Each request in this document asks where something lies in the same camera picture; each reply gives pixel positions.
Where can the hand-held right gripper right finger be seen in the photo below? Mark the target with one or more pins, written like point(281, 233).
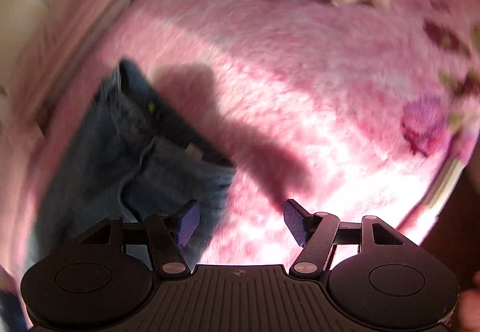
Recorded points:
point(295, 222)

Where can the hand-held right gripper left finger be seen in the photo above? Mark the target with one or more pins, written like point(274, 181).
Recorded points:
point(189, 224)

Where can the dark blue jeans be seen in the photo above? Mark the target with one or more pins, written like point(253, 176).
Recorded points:
point(131, 152)

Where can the pink floral blanket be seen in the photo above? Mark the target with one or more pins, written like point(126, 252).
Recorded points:
point(300, 92)

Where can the cream mattress edge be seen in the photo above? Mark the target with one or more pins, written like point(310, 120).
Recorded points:
point(444, 184)

